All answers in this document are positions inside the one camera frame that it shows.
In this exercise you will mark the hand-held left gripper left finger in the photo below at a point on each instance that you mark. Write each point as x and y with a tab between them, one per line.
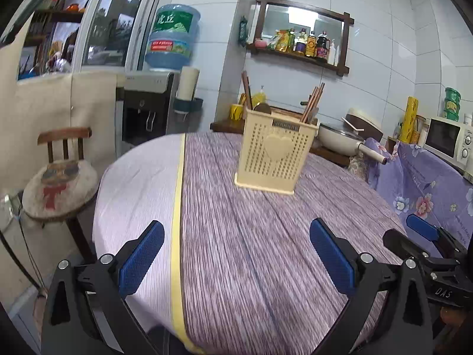
142	259

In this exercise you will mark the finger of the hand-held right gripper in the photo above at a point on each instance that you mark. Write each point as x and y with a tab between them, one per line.
402	244
421	227

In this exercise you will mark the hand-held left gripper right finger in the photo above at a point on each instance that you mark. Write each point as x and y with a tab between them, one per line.
330	257

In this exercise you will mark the cream plastic utensil holder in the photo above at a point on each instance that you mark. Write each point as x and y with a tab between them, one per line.
277	148

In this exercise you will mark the person's right hand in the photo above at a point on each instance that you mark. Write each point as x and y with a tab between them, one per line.
452	320

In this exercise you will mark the purple floral cloth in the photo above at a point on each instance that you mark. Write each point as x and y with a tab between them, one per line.
425	177

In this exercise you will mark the purple striped tablecloth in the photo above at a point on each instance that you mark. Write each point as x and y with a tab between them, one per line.
258	247

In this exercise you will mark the white cloth with yellow edge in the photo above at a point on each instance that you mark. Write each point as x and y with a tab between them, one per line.
140	185

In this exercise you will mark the brown patterned cloth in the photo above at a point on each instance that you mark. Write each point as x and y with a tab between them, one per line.
356	166

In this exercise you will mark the white microwave oven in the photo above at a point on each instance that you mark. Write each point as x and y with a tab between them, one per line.
441	137

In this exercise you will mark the glass jar with lid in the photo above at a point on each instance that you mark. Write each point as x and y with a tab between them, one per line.
422	131

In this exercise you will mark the round cartoon seat cushion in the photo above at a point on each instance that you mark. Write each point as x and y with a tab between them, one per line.
59	188

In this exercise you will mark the yellow wrap roll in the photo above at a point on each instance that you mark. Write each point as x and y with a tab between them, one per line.
409	118

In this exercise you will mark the white and brown rice cooker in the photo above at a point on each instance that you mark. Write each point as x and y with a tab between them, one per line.
364	120

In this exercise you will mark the green jar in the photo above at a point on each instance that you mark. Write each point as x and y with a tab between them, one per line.
452	103

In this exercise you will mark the water dispenser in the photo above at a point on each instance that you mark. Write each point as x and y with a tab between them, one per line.
144	114

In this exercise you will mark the wooden chair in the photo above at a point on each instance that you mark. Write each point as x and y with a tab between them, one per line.
64	135

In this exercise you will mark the dark blue cup holder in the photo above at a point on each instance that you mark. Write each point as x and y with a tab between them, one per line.
188	105

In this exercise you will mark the yellow mug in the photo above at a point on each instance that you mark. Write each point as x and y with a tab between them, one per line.
237	112

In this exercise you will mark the yellow soap pump bottle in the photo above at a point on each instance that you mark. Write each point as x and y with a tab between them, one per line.
260	98

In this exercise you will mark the beige cloth cover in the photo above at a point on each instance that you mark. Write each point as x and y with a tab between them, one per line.
37	118

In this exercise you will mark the cream paper roll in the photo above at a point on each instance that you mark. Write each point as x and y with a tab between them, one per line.
187	81

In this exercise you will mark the white squeeze bottle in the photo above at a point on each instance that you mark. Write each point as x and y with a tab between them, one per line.
332	53

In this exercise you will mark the dark sauce bottle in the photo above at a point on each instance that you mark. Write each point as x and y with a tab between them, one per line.
322	48

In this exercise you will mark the cooking oil bottle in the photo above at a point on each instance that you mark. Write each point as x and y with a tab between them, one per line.
311	46

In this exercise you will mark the yellow snack packet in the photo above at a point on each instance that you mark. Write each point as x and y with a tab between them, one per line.
282	41

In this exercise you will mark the blue water jug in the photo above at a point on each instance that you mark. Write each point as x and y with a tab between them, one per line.
172	37

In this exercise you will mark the pink bowl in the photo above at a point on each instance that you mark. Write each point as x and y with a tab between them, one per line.
260	43

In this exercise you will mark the wooden framed mirror shelf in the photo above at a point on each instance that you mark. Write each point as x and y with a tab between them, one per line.
295	18

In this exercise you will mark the green hanging packet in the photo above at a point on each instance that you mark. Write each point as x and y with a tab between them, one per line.
242	31

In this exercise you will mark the sliding window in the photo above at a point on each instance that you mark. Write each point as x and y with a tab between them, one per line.
111	18

